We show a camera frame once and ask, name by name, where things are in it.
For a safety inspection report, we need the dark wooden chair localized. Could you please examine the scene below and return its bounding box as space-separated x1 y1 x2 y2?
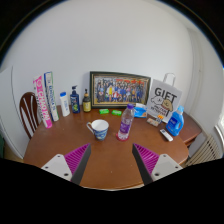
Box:
18 91 40 139

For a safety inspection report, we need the dark blue pump bottle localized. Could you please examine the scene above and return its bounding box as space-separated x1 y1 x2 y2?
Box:
69 85 81 114

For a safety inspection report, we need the white remote control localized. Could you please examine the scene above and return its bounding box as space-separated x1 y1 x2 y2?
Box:
159 128 174 142

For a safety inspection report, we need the framed group photo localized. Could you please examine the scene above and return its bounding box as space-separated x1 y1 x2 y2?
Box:
89 70 152 109

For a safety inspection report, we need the white radiator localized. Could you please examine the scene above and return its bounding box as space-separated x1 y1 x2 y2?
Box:
186 134 223 167

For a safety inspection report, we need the clear purple-capped water bottle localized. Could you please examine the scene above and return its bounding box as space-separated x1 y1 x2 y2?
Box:
117 103 136 141

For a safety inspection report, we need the tall green and white box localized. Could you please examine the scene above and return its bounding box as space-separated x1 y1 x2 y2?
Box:
43 70 60 122

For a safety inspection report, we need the blue detergent bottle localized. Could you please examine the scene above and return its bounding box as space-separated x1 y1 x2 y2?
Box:
165 105 185 137

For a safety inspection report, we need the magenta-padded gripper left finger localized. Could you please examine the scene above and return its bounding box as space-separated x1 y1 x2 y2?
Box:
40 142 92 186

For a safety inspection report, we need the brown pump bottle yellow label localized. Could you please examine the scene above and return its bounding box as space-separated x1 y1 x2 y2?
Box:
82 88 92 113

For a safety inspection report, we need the small beige snack packet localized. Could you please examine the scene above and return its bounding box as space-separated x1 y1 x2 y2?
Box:
146 117 160 128

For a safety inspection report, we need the white paper gift bag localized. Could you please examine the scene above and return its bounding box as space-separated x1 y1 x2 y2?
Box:
146 72 183 124

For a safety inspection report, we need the tall pink box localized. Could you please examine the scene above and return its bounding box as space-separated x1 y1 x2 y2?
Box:
32 75 54 130

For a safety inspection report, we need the blue patterned white mug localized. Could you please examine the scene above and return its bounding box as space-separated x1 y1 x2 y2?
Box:
86 119 110 141

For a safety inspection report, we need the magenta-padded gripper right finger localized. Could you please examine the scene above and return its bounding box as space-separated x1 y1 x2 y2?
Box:
131 143 184 186

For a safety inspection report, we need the white bottle with blue cap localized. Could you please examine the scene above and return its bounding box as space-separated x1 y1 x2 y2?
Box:
59 91 71 118

